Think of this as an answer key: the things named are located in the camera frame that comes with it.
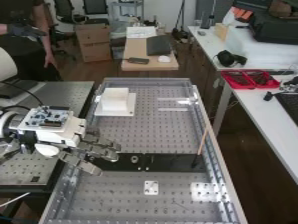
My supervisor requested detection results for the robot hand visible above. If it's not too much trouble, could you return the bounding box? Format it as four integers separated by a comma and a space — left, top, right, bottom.
8, 105, 122, 177

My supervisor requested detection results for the small white box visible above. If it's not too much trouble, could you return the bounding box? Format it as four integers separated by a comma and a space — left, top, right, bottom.
101, 87, 130, 113

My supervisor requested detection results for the black plate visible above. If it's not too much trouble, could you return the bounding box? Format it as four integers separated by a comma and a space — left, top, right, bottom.
86, 152, 207, 173

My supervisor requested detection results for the small white square plate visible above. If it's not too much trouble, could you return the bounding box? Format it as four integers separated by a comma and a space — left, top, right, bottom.
142, 180, 159, 197

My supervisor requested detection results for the black remote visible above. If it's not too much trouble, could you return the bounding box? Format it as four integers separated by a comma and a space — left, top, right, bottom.
126, 57, 151, 65

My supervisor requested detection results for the cardboard box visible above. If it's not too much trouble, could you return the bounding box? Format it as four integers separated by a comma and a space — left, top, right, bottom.
74, 24, 113, 63

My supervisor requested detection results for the person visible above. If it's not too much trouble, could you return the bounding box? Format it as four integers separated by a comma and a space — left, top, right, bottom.
0, 0, 60, 82

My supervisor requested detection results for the wooden desk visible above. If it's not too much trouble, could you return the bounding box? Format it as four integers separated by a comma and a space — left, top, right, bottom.
120, 28, 179, 72

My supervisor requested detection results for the thin stick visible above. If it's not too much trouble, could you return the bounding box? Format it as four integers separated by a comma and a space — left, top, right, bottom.
195, 128, 210, 156

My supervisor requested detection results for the white mouse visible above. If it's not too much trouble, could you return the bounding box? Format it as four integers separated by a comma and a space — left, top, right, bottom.
157, 54, 173, 64

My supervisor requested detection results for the dark grey laptop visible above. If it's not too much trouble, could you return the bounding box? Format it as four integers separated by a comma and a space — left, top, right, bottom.
145, 34, 173, 57

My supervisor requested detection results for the clear box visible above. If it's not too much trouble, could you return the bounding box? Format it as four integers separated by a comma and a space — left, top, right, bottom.
38, 77, 250, 224

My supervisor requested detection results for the white paper sheet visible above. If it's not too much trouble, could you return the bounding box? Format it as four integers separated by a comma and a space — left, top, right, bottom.
125, 26, 158, 40

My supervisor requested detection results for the black office chair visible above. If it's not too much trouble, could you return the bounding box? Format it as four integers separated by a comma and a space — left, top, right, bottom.
52, 0, 86, 25

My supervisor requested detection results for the red tray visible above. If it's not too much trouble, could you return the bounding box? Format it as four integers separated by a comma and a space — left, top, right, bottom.
219, 70, 257, 90
246, 69, 282, 89

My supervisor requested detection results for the white desk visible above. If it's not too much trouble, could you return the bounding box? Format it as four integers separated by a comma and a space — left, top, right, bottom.
213, 74, 298, 185
187, 24, 298, 72

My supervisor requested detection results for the black keyboard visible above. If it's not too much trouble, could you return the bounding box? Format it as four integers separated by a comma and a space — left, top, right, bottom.
273, 92, 298, 127

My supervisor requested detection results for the black case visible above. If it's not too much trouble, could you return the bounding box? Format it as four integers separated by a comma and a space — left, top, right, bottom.
246, 9, 298, 45

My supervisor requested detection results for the black cable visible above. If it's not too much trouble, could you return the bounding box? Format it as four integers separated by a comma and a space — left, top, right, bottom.
0, 81, 46, 108

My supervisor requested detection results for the flat white base plate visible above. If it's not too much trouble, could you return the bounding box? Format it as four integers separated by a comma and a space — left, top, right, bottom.
93, 92, 137, 118

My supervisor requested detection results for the white cable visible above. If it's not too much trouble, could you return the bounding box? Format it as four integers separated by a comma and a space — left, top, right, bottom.
0, 191, 32, 208

